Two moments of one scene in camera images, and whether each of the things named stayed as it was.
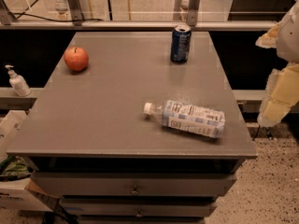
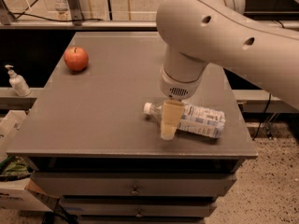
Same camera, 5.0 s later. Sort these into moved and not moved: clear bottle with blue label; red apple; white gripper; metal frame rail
Moved: white gripper
Not moved: metal frame rail; red apple; clear bottle with blue label
